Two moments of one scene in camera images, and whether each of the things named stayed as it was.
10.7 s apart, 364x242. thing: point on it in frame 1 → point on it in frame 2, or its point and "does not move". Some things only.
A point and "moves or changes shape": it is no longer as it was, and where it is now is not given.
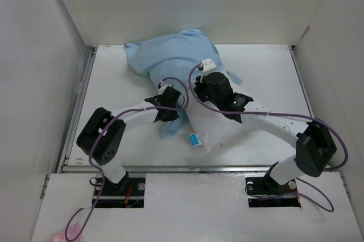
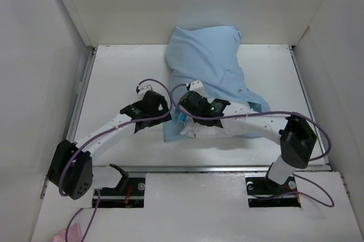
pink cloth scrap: x=73 y=230 does not move
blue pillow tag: x=194 y=139 → x=182 y=117
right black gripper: x=199 y=86 → x=203 y=97
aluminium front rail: x=180 y=168 does not move
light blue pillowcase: x=173 y=55 moves or changes shape
